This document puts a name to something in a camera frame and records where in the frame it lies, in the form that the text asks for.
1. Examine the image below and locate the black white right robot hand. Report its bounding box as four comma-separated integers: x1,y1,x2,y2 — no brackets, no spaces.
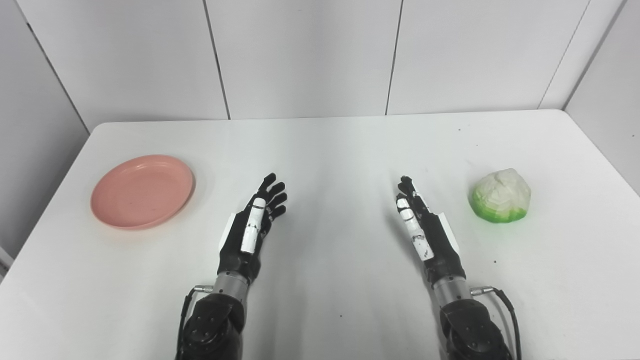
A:
396,175,467,289

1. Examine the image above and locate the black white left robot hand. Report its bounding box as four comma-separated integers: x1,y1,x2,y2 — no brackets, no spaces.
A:
218,172,289,284

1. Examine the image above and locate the green white cabbage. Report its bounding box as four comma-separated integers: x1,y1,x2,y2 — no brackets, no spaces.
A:
468,168,532,224

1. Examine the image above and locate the pink round plate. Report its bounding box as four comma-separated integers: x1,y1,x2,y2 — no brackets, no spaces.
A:
90,154,196,231

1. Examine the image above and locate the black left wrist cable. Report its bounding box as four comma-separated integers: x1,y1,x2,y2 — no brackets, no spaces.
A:
176,284,214,352

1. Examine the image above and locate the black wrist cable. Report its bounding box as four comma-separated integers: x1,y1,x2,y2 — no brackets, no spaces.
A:
176,284,214,352
470,285,524,360

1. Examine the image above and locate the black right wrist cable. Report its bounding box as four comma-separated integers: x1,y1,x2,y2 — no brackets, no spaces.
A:
470,285,524,360

